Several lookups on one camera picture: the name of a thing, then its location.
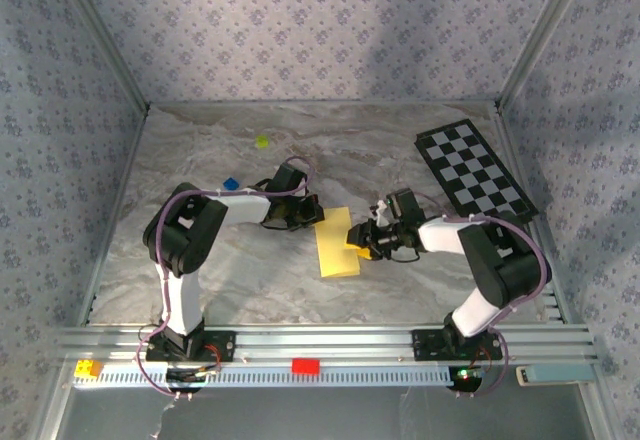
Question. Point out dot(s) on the yellow paper sheet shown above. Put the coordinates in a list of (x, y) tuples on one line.
[(332, 255)]

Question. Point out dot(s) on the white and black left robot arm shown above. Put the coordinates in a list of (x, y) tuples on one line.
[(185, 230)]

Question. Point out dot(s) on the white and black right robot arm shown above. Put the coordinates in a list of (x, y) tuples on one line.
[(500, 260)]

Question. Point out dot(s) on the small blue block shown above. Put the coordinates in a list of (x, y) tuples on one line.
[(230, 184)]

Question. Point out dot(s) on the small yellow-green block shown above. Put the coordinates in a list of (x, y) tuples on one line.
[(261, 141)]

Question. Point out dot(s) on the black and white checkerboard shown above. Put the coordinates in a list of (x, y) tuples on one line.
[(465, 160)]

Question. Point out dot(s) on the red block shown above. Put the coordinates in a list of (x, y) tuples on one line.
[(306, 366)]

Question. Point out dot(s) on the small black circuit board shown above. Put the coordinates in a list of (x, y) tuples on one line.
[(465, 377), (185, 375)]

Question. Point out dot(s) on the yellow and orange block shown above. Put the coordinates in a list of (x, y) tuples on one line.
[(87, 369)]

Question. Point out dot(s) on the aluminium mounting rail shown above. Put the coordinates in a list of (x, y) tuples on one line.
[(325, 340)]

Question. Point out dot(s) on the aluminium table back rail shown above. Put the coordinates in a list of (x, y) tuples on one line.
[(325, 104)]

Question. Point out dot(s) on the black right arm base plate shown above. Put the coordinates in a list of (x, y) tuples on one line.
[(425, 345)]

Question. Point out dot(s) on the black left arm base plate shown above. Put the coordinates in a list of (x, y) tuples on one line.
[(225, 347)]

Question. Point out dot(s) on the aluminium table side rail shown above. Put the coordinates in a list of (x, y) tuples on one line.
[(131, 160), (520, 170)]

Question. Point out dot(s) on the aluminium frame post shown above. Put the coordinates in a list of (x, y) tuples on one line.
[(540, 35), (101, 35)]

